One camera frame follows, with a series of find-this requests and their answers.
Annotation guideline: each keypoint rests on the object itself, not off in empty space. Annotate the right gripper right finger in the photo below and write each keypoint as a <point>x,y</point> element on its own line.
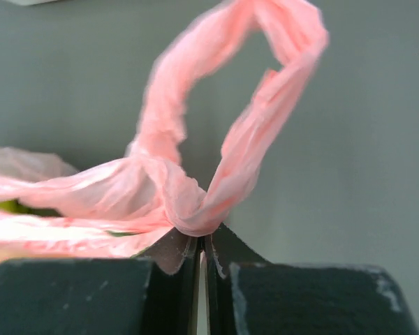
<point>247,294</point>

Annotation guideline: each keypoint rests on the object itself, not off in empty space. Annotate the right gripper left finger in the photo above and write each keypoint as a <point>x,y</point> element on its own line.
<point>153,293</point>

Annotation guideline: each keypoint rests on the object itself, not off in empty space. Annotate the left white plastic basket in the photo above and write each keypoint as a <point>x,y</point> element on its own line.
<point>29,2</point>

